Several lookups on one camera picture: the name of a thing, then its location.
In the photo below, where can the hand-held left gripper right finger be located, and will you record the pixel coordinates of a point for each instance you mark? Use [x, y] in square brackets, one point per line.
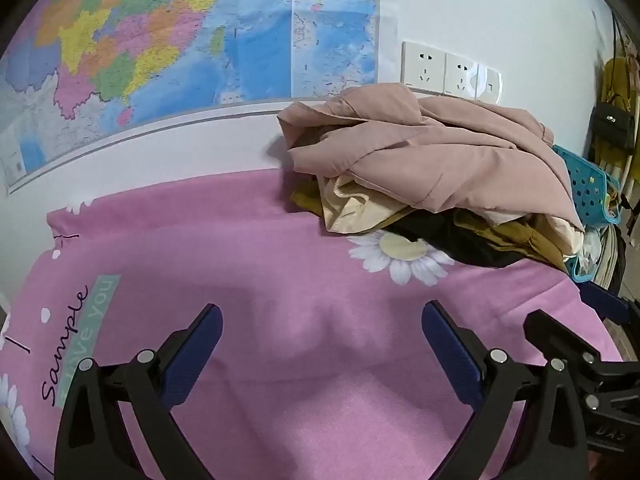
[450, 355]

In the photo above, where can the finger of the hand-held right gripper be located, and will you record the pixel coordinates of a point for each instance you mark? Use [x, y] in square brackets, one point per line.
[555, 332]
[607, 302]

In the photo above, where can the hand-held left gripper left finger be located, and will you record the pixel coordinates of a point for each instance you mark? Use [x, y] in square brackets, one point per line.
[192, 360]

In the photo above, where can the dusty pink jacket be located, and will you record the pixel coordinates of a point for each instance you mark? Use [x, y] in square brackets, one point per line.
[425, 160]

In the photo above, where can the mustard garment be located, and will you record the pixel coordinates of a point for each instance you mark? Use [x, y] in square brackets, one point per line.
[525, 240]

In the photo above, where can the black garment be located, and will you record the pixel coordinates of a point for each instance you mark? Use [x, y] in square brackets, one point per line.
[450, 240]

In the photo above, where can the blue plastic basket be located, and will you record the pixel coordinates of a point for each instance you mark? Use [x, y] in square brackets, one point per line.
[585, 185]

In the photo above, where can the pink printed bedsheet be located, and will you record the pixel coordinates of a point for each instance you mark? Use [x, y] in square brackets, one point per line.
[280, 270]

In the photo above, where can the black handbag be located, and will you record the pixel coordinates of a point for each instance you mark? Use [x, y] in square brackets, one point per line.
[612, 122]

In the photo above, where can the cream garment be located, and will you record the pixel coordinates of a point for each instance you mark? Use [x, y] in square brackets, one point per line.
[350, 205]

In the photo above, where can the white wall switch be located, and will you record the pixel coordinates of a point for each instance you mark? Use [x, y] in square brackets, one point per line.
[490, 85]

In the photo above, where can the white wall socket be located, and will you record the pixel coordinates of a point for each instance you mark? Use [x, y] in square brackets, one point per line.
[424, 67]
[461, 76]

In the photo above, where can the colourful wall map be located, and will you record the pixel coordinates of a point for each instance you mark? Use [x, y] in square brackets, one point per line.
[150, 35]

